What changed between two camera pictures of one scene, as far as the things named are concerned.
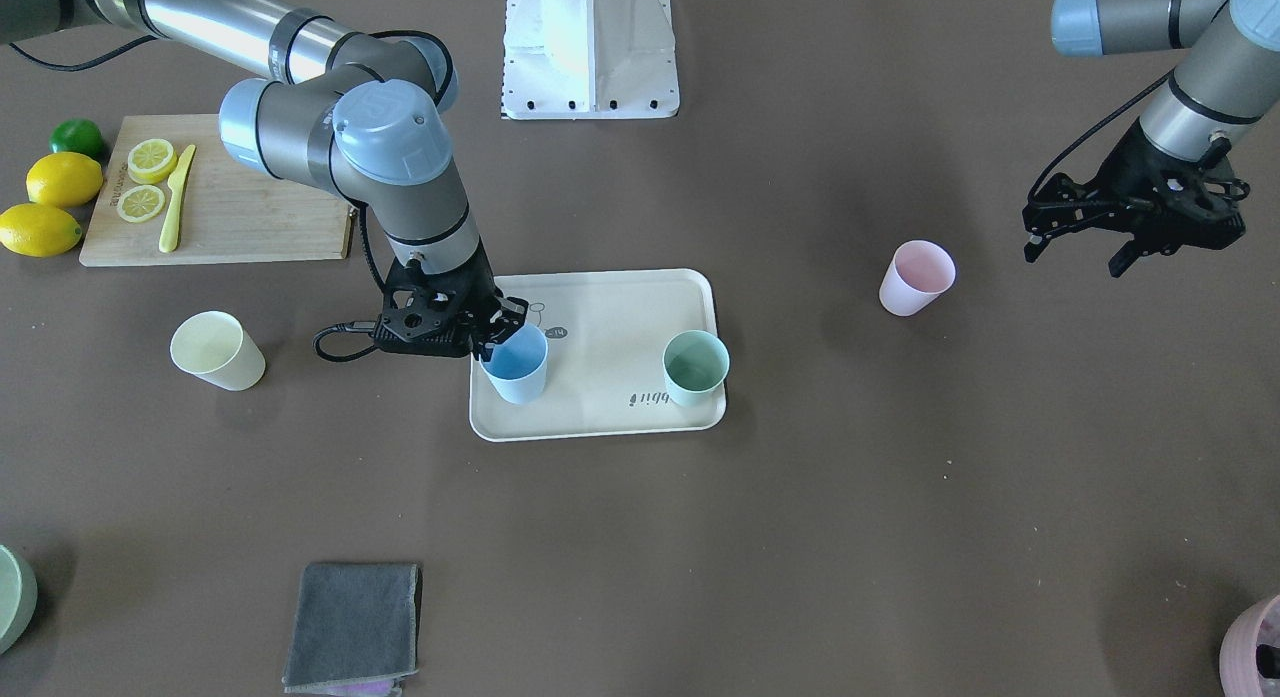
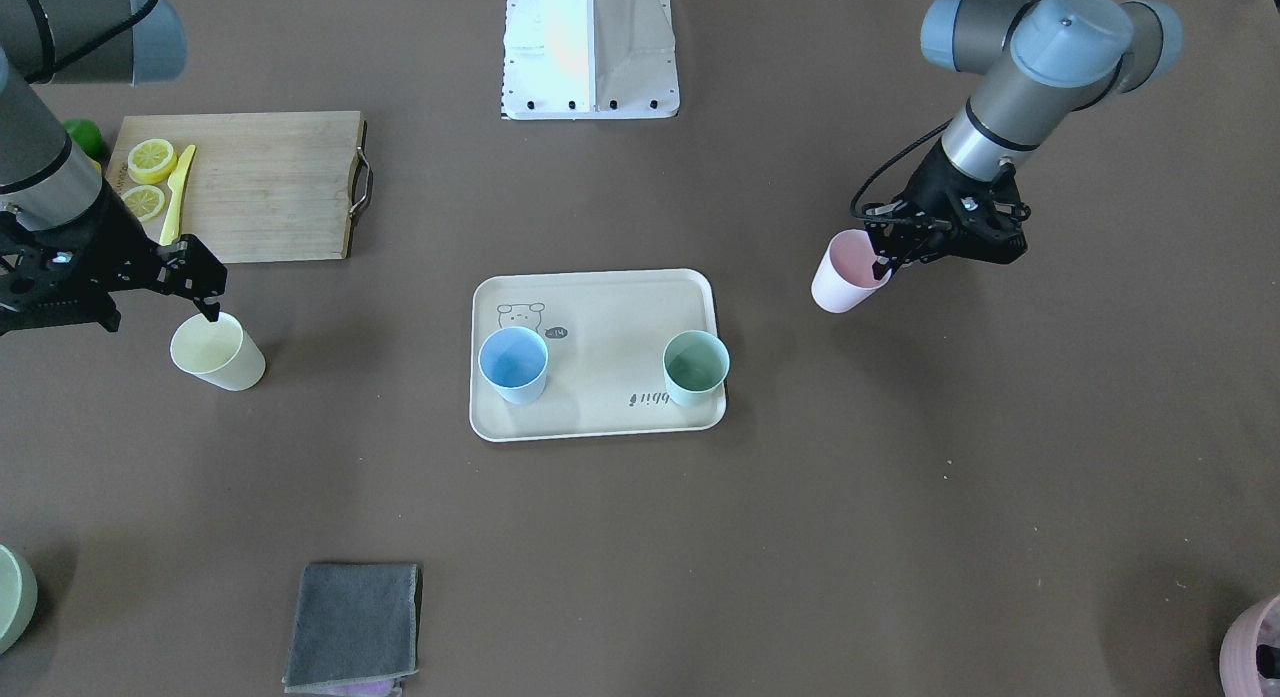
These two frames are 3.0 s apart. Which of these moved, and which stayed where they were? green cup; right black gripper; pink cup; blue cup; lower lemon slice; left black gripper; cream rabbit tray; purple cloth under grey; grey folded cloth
Moved: right black gripper; left black gripper; pink cup
Stayed: purple cloth under grey; lower lemon slice; cream rabbit tray; blue cup; green cup; grey folded cloth
